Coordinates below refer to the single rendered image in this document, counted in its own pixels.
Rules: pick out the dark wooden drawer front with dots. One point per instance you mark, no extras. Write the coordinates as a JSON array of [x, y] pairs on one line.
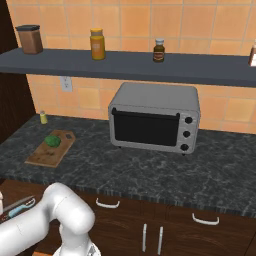
[[140, 205], [233, 218]]

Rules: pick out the yellow bottle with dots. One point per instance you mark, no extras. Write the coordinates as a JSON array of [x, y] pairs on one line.
[[97, 45]]

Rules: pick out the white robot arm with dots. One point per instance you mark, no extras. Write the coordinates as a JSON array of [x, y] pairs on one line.
[[63, 213]]

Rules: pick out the black toaster oven door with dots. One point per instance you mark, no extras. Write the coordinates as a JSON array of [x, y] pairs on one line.
[[145, 130]]

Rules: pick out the dark wooden tall cabinet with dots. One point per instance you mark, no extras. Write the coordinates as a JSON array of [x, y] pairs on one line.
[[11, 100]]

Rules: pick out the small dark bottle, white cap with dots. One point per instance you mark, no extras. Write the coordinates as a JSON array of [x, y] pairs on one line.
[[159, 51]]

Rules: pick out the silver toaster oven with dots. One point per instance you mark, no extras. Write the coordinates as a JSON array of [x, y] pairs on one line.
[[156, 98]]

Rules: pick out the wooden cutting board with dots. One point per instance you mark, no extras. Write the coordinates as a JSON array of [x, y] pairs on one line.
[[45, 155]]

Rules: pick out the white and brown container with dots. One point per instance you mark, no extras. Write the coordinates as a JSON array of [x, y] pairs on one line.
[[253, 56]]

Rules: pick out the white wall outlet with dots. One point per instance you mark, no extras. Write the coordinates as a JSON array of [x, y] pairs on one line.
[[66, 83]]

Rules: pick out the dark grey wall shelf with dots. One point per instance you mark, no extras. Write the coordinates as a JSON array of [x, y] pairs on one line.
[[133, 68]]

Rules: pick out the green broccoli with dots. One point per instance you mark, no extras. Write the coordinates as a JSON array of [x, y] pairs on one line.
[[52, 141]]

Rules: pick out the dark wooden cupboard door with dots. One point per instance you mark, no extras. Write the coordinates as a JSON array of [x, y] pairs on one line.
[[203, 241], [120, 236]]

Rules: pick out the open dark wooden drawer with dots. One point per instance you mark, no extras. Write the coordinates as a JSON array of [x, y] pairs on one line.
[[18, 191]]

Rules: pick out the brown jar with dark lid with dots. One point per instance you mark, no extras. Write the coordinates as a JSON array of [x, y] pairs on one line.
[[30, 41]]

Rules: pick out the small yellow-green shaker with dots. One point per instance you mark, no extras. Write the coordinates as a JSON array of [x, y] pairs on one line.
[[43, 118]]

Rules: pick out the black toaster oven knob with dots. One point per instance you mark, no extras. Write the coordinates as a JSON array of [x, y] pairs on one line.
[[187, 134], [188, 120], [184, 147]]

